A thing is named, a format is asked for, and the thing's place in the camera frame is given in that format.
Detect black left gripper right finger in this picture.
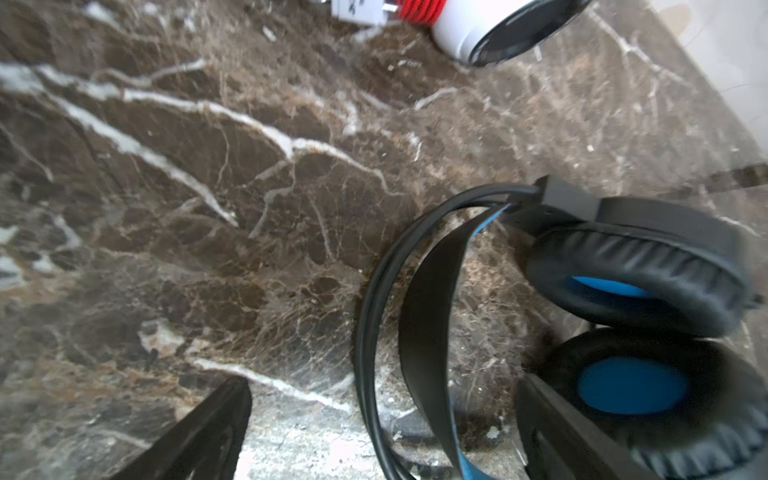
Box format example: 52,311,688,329
515,374,657,479

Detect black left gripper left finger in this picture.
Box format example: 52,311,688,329
113,377,252,480

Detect black blue headphones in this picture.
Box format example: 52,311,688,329
354,176,767,479

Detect white black headphones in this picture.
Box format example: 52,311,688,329
329,0,595,67

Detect red headphone cable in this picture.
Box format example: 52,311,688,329
397,0,448,26

